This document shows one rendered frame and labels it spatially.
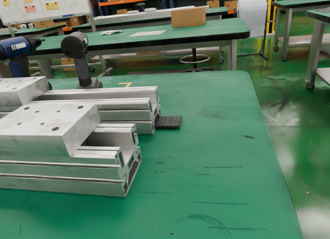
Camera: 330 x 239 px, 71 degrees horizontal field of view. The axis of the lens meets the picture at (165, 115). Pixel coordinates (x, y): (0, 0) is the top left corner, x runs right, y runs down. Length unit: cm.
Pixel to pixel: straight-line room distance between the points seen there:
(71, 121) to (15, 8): 389
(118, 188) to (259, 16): 369
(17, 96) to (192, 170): 46
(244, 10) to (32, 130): 364
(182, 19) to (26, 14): 252
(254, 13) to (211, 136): 345
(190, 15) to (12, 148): 209
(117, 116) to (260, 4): 353
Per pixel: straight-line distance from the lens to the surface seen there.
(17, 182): 50
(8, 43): 92
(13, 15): 430
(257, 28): 397
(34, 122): 44
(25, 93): 68
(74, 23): 1188
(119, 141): 43
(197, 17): 235
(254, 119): 59
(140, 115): 52
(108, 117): 56
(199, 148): 48
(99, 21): 418
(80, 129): 40
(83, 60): 74
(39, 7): 399
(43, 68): 334
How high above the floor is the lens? 106
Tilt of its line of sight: 27 degrees down
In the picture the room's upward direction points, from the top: 7 degrees counter-clockwise
